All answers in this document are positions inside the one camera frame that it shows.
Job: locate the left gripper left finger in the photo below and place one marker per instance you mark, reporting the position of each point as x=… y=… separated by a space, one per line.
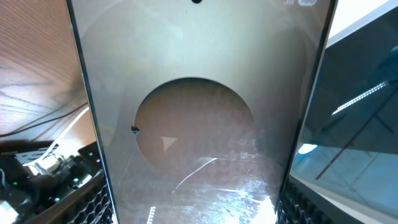
x=90 y=203

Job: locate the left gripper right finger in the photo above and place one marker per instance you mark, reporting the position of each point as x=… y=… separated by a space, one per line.
x=299 y=204

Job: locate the Galaxy S25 Ultra smartphone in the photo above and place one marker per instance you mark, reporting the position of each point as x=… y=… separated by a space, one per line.
x=198 y=105

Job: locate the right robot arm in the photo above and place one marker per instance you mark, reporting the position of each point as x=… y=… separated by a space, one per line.
x=24 y=176

